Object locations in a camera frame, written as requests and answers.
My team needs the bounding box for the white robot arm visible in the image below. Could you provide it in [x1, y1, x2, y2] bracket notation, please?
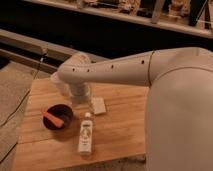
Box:
[53, 47, 213, 171]

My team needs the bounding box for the orange carrot piece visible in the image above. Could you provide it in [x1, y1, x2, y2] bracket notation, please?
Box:
[43, 112, 64, 128]

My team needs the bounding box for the white plastic bottle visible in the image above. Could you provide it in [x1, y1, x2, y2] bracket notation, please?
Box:
[78, 112, 93, 155]

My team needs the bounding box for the black cable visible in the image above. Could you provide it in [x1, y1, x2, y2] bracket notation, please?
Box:
[0, 48, 48, 164]

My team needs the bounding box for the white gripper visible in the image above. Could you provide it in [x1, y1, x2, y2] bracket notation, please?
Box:
[50, 72, 91, 104]

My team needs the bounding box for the white sponge block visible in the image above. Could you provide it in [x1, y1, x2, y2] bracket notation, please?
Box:
[91, 97, 106, 115]

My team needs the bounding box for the dark ceramic bowl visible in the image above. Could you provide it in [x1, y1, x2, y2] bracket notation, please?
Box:
[42, 104, 74, 130]

